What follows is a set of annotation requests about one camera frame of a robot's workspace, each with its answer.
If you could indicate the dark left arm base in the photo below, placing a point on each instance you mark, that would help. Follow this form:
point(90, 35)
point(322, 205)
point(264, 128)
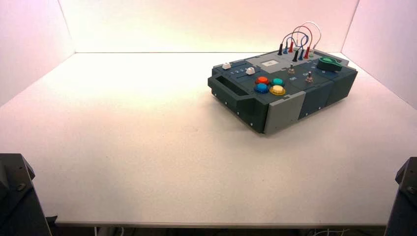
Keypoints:
point(16, 202)

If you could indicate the dark teal task board box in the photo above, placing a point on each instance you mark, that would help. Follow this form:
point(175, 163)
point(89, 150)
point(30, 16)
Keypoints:
point(254, 106)

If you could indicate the dark right arm base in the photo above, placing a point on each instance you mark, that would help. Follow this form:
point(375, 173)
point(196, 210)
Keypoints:
point(404, 208)

